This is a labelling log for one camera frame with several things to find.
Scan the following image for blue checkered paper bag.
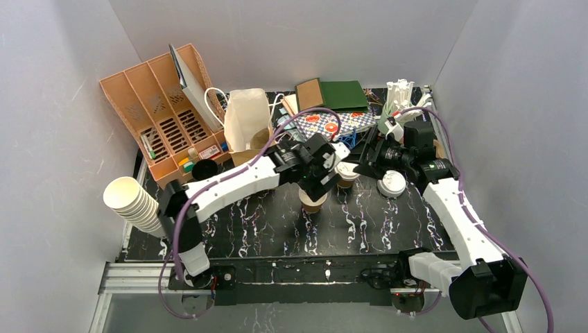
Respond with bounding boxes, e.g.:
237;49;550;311
293;112;378;139

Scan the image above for green pen in organizer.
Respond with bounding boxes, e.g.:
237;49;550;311
140;135;157;160

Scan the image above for brown paper coffee cup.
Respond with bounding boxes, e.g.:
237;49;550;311
298;189;328;214

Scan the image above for stack of white cup lids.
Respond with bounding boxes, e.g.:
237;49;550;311
377;170;407;198

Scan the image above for stack of pulp cup carriers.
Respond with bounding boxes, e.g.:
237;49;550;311
433;139;447;159

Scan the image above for white board in organizer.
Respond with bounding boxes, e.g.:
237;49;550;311
169;44;223;133

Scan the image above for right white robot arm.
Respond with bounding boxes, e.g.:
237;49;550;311
355;121;528;320

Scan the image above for cream and blue bags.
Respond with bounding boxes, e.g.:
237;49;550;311
272;93;304;142

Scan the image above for green paper bag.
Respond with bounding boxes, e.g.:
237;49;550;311
295;78;368;113

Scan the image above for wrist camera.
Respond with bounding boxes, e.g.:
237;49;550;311
384;117;404;142
332;142;350;165

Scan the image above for red white card box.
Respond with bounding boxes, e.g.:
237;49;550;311
198;144;222;160

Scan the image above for stack of white paper cups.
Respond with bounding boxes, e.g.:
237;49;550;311
103;176;166;238

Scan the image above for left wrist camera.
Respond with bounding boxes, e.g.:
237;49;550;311
332;142;350;165

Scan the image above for kraft paper takeout bag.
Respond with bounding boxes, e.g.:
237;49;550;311
221;88;275;167

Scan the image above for single white cup lid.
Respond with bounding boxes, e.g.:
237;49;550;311
335;162;359;182

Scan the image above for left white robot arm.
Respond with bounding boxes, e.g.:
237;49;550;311
157;134;350;280

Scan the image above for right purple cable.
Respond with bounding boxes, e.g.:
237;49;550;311
397;106;555;333

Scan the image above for green cup with straws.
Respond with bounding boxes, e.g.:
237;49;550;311
378;79;433;134

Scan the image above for orange plastic desk organizer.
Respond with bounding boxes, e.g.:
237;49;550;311
99;44;230;188

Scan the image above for blue cord bag handle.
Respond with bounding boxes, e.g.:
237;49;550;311
339;130;358;150

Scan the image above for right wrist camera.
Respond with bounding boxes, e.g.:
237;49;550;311
384;117;404;142

